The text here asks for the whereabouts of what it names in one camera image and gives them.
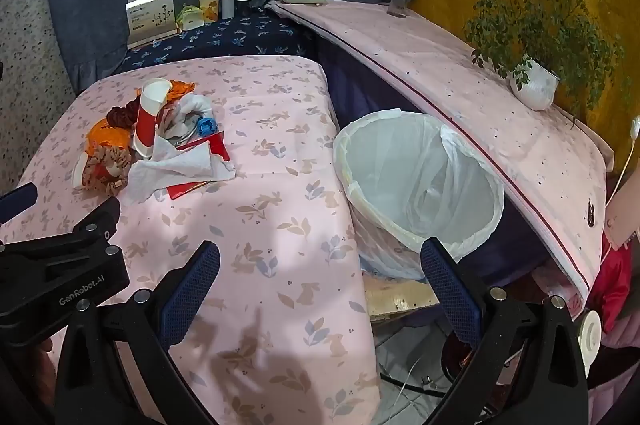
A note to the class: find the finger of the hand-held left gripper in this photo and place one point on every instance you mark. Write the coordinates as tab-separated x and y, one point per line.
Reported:
92	225
20	200

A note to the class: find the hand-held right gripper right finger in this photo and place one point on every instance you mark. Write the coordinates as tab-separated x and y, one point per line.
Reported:
450	290

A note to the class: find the pink cloth with red stripe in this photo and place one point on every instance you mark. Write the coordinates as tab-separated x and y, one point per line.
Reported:
450	70

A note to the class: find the small blue plastic piece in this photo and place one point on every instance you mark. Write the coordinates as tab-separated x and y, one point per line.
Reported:
206	126

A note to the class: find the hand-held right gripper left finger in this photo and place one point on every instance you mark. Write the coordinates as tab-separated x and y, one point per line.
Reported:
192	290

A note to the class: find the white round disc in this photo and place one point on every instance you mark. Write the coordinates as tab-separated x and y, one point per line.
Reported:
590	337

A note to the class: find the round trash bin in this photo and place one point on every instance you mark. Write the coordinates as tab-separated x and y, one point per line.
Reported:
385	240

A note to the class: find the red paper envelope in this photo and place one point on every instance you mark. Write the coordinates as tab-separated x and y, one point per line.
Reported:
215	145

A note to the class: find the white plastic bin liner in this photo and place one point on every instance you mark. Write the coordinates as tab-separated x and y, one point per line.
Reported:
415	165

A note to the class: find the white tissue paper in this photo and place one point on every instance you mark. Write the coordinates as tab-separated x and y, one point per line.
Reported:
165	170

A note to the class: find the dark red scrunchie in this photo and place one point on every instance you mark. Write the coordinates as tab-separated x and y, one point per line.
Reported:
122	115

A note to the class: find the small green packet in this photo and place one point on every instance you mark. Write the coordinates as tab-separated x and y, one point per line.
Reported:
190	19

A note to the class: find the orange plastic wrapper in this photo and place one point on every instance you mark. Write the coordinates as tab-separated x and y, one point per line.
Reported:
180	89
105	135

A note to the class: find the green fern plant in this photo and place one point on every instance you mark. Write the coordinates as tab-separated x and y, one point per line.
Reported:
535	20

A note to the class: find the white plant pot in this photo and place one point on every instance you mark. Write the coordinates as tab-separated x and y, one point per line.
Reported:
535	85

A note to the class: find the navy floral cloth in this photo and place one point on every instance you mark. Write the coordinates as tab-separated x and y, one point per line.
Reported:
240	37

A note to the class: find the red garment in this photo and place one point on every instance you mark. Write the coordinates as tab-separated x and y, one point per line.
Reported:
612	285

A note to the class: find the wooden board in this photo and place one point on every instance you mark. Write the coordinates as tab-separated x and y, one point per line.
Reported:
395	300

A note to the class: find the pink appliance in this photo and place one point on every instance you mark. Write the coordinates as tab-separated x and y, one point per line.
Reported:
620	225

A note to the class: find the yellow printed tin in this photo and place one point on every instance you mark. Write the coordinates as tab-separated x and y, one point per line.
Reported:
209	7

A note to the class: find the pink rabbit print tablecloth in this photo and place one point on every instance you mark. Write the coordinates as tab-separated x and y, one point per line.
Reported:
280	185

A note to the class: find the red and white paper cup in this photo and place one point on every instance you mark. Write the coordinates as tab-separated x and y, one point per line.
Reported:
147	115

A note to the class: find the white open box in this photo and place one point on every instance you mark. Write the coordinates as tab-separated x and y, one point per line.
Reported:
150	12

